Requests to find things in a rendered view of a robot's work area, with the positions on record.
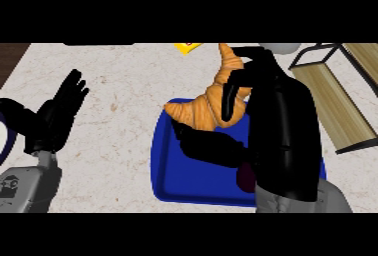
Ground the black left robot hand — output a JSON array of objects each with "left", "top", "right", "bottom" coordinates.
[{"left": 0, "top": 68, "right": 91, "bottom": 156}]

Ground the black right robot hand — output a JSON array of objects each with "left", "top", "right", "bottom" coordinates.
[{"left": 171, "top": 46, "right": 325, "bottom": 203}]

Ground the golden brown croissant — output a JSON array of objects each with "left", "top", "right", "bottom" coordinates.
[{"left": 162, "top": 43, "right": 254, "bottom": 132}]

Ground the black-framed wooden tiered shelf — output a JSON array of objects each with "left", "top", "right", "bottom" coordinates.
[{"left": 286, "top": 42, "right": 378, "bottom": 155}]

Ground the blue tray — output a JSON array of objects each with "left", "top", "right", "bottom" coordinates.
[{"left": 149, "top": 97, "right": 329, "bottom": 208}]

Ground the white plate with blue rim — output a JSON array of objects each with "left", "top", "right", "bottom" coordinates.
[{"left": 0, "top": 111, "right": 19, "bottom": 166}]

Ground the dark maroon object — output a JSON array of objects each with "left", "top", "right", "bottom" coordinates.
[{"left": 235, "top": 162, "right": 258, "bottom": 194}]

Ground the dark brown wooden panel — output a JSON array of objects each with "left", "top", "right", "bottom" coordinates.
[{"left": 0, "top": 42, "right": 32, "bottom": 90}]

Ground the pale grey round object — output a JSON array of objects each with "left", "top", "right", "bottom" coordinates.
[{"left": 257, "top": 42, "right": 303, "bottom": 56}]

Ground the yellow wedge-shaped object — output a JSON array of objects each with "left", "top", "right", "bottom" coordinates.
[{"left": 173, "top": 42, "right": 204, "bottom": 56}]

